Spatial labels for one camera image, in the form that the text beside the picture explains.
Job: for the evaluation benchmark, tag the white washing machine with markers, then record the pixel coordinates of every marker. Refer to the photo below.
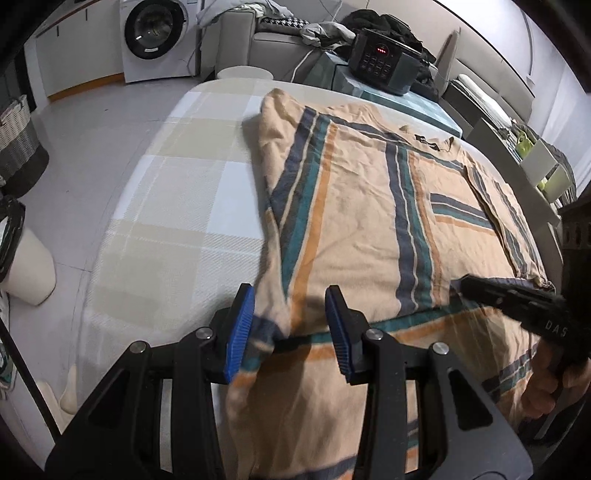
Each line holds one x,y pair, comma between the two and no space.
158,39

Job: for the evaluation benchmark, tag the white round stool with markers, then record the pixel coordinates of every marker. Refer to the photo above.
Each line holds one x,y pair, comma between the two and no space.
244,72

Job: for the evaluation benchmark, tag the grey clothes on sofa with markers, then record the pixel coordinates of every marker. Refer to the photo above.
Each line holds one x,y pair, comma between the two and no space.
326,34

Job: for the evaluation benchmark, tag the beige striped shirt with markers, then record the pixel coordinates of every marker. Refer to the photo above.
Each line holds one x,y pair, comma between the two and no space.
392,218

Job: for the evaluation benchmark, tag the teal checkered side table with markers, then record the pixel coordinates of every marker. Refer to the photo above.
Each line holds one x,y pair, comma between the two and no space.
331,73

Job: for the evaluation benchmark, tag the white cylindrical bin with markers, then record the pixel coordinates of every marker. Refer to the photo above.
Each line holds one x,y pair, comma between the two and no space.
27,266

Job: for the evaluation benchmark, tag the checkered tablecloth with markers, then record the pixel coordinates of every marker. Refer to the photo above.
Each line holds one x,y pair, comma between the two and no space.
188,228

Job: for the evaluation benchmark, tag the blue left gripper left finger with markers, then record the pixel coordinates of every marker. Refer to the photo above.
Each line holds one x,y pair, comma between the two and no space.
231,328

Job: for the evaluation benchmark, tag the black jacket pile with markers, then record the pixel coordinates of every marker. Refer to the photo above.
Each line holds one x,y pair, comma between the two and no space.
388,25

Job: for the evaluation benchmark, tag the black rice cooker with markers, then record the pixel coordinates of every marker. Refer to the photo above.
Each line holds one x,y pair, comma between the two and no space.
384,63

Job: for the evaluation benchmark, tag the right hand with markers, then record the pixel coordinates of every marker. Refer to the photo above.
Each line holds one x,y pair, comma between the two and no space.
537,399

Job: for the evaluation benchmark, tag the grey sofa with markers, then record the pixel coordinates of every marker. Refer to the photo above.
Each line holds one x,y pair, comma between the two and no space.
242,43

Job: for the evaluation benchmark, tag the woven laundry basket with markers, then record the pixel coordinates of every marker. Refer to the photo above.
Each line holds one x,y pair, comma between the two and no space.
23,159

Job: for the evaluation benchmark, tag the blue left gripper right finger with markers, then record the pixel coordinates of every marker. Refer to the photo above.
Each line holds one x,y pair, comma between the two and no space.
348,328

